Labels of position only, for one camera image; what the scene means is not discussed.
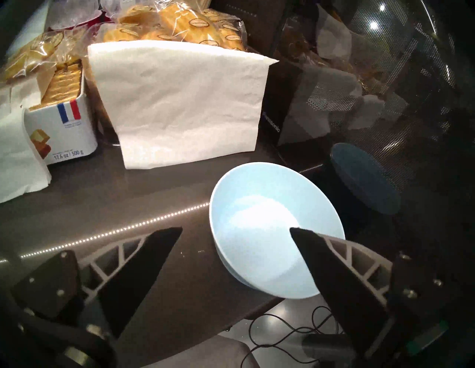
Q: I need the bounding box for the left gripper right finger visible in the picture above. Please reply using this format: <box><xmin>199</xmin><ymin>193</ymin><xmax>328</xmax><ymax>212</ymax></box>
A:
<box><xmin>289</xmin><ymin>227</ymin><xmax>394</xmax><ymax>357</ymax></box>

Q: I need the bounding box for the light blue bowl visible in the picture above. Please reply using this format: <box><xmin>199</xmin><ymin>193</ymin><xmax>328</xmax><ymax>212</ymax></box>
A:
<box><xmin>209</xmin><ymin>162</ymin><xmax>346</xmax><ymax>299</ymax></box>

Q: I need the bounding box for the red cup with plastic wrap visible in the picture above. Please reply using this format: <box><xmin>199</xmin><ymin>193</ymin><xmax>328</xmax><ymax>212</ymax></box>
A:
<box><xmin>46</xmin><ymin>0</ymin><xmax>114</xmax><ymax>30</ymax></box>

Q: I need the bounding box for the black floor cable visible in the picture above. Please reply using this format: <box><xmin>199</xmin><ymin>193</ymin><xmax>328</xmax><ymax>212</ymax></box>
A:
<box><xmin>247</xmin><ymin>306</ymin><xmax>344</xmax><ymax>366</ymax></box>

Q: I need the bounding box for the biscuit box with French flag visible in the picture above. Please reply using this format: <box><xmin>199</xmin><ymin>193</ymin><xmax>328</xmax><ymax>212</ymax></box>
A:
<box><xmin>23</xmin><ymin>61</ymin><xmax>99</xmax><ymax>165</ymax></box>

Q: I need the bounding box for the black Panasonic microwave body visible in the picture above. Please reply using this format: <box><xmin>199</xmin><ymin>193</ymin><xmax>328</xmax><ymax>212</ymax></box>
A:
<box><xmin>210</xmin><ymin>0</ymin><xmax>290</xmax><ymax>58</ymax></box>

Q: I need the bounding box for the clear bag of madeleines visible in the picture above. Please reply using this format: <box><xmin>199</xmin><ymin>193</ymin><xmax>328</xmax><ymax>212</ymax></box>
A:
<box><xmin>0</xmin><ymin>30</ymin><xmax>89</xmax><ymax>85</ymax></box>
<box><xmin>102</xmin><ymin>2</ymin><xmax>248</xmax><ymax>52</ymax></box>

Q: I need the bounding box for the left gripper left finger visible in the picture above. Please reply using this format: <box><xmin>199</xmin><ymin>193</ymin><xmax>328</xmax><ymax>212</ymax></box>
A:
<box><xmin>78</xmin><ymin>226</ymin><xmax>183</xmax><ymax>340</ymax></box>

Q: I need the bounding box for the white paper napkin on basket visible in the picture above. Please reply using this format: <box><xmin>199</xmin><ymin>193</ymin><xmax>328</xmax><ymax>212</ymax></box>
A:
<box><xmin>87</xmin><ymin>40</ymin><xmax>279</xmax><ymax>170</ymax></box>

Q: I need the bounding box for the black glass microwave door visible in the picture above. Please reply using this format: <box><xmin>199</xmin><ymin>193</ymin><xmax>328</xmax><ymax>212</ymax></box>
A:
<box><xmin>256</xmin><ymin>0</ymin><xmax>475</xmax><ymax>334</ymax></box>

